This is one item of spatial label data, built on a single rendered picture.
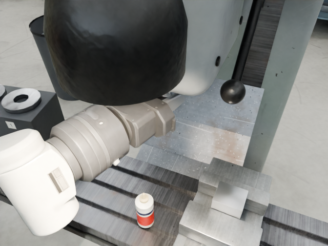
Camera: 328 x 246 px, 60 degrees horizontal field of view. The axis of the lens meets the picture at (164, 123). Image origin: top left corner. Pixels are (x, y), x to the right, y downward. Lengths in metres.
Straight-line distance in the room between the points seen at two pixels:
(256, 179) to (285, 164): 1.44
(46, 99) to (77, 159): 0.43
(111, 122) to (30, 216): 0.15
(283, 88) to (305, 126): 1.68
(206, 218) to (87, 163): 0.31
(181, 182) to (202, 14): 0.55
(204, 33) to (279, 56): 0.52
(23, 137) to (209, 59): 0.22
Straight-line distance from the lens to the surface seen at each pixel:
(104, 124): 0.38
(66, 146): 0.37
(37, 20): 2.66
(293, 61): 0.81
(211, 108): 0.88
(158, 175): 0.79
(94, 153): 0.37
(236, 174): 0.72
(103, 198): 0.76
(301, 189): 2.06
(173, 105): 0.46
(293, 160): 2.21
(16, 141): 0.36
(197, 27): 0.30
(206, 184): 0.64
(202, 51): 0.31
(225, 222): 0.60
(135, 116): 0.40
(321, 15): 4.06
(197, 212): 0.60
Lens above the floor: 1.52
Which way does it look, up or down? 42 degrees down
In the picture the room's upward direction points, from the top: straight up
